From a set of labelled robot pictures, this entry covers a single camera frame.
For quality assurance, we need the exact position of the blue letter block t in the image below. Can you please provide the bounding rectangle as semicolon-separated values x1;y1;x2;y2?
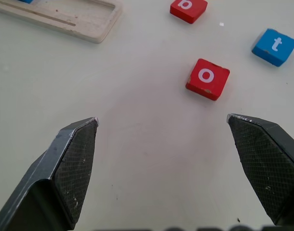
252;28;294;67

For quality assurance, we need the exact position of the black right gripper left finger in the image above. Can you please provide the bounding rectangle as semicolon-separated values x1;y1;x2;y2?
0;117;100;231

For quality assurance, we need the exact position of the light wooden letter tray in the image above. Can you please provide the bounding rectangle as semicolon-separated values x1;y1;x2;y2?
0;0;123;44

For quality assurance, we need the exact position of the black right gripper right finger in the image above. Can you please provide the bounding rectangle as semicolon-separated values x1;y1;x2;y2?
226;113;294;227

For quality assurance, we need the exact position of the red letter block o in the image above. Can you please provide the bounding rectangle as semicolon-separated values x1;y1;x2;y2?
185;58;231;102

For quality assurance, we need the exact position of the red letter block b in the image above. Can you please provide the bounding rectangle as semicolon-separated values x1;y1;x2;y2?
170;0;208;25

